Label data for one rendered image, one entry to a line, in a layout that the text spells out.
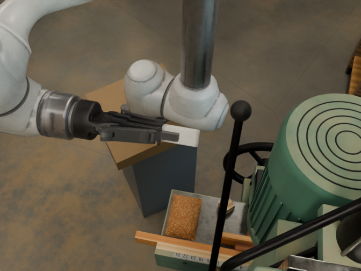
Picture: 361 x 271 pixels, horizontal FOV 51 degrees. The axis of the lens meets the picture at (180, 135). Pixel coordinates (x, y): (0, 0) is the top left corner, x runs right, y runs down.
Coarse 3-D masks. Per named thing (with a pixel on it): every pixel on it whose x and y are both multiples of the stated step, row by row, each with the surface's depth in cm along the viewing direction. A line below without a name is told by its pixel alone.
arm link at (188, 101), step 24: (192, 0) 97; (216, 0) 99; (192, 24) 103; (216, 24) 107; (192, 48) 110; (192, 72) 117; (168, 96) 131; (192, 96) 123; (216, 96) 128; (192, 120) 130; (216, 120) 129
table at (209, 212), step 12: (180, 192) 111; (168, 204) 109; (204, 204) 109; (216, 204) 109; (240, 204) 109; (168, 216) 107; (204, 216) 107; (216, 216) 107; (228, 216) 107; (240, 216) 107; (204, 228) 105; (228, 228) 105; (240, 228) 105; (192, 240) 103; (204, 240) 103; (168, 264) 101
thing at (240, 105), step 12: (240, 108) 59; (240, 120) 60; (240, 132) 62; (228, 156) 64; (228, 168) 64; (228, 180) 65; (228, 192) 66; (216, 228) 69; (216, 240) 70; (216, 252) 71
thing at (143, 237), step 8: (136, 232) 100; (144, 232) 100; (136, 240) 101; (144, 240) 100; (152, 240) 99; (160, 240) 99; (168, 240) 99; (176, 240) 99; (184, 240) 99; (200, 248) 98; (208, 248) 98; (224, 248) 98
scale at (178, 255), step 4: (176, 256) 95; (180, 256) 95; (184, 256) 95; (188, 256) 95; (192, 256) 95; (196, 256) 95; (192, 260) 94; (196, 260) 94; (200, 260) 94; (204, 260) 94; (208, 260) 94; (208, 264) 94; (216, 264) 94; (220, 264) 94; (236, 268) 93; (240, 268) 93; (244, 268) 93
